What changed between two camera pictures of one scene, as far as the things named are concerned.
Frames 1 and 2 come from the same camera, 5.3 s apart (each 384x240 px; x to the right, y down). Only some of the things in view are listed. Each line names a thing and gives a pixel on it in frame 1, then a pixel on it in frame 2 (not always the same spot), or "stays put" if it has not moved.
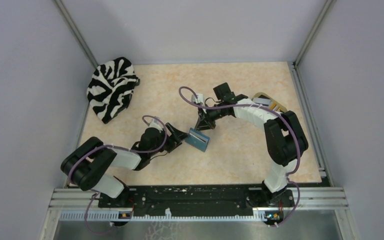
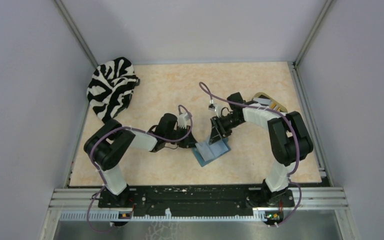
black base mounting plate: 232,198 stays put
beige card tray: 262,95 stays put
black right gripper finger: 202,125 → 215,136
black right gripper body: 213,114 → 228,122
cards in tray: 267,103 stays put
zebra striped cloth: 110,89 stays put
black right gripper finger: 212,124 → 224,134
